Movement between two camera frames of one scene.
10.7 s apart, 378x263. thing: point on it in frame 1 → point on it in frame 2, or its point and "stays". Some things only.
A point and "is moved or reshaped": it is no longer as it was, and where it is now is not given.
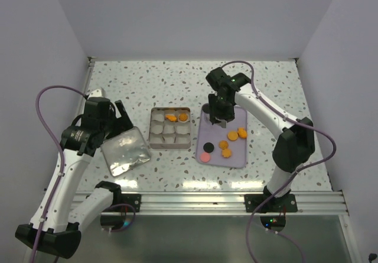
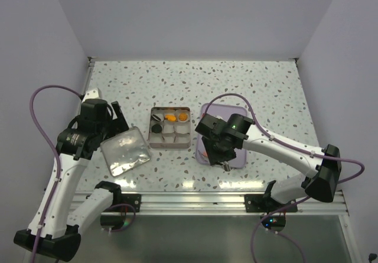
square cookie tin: [166, 134] stays
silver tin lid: [124, 151] stays
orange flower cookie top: [170, 117] stays
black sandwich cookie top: [206, 108] → [156, 117]
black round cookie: [208, 147] is moved or reshaped
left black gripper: [121, 124] stays
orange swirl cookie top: [183, 117] stays
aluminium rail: [325, 202] stays
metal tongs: [222, 123] is moved or reshaped
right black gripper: [228, 115] → [214, 156]
